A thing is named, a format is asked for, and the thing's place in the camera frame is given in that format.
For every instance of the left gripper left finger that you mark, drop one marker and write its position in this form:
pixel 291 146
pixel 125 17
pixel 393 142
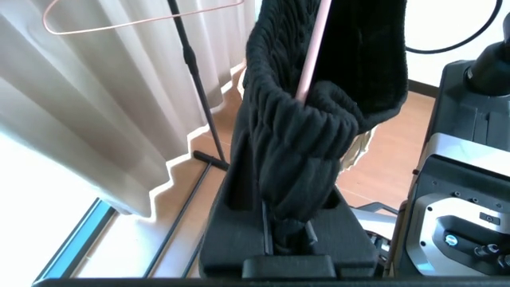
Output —
pixel 231 235

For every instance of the beige curtain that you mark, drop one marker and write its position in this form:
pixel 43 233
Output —
pixel 99 99

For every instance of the black shorts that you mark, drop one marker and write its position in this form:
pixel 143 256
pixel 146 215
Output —
pixel 299 159

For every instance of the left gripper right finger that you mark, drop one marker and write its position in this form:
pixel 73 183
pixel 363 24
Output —
pixel 346 247

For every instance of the window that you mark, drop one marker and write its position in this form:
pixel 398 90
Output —
pixel 79 235

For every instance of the black clothes rack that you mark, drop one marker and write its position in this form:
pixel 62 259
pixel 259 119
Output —
pixel 195 75

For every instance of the pink clothes hanger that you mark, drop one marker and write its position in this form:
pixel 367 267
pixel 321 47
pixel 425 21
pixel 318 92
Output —
pixel 119 24
pixel 315 52

